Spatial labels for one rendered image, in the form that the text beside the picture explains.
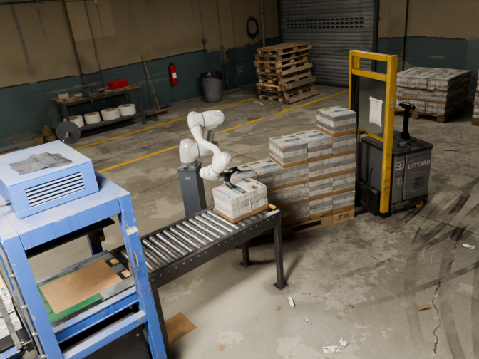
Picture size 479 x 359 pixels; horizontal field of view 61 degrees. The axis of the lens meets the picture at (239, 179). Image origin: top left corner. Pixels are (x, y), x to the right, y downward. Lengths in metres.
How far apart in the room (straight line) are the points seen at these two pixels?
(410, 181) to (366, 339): 2.20
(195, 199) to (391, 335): 2.19
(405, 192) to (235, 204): 2.42
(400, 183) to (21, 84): 7.75
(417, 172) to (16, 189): 4.12
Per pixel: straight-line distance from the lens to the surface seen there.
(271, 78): 10.74
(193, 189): 4.20
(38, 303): 2.50
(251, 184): 3.54
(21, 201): 2.43
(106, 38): 10.40
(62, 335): 2.86
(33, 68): 9.92
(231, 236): 3.27
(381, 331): 3.63
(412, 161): 5.02
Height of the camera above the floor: 2.51
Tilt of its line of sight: 24 degrees down
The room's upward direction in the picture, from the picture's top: 6 degrees counter-clockwise
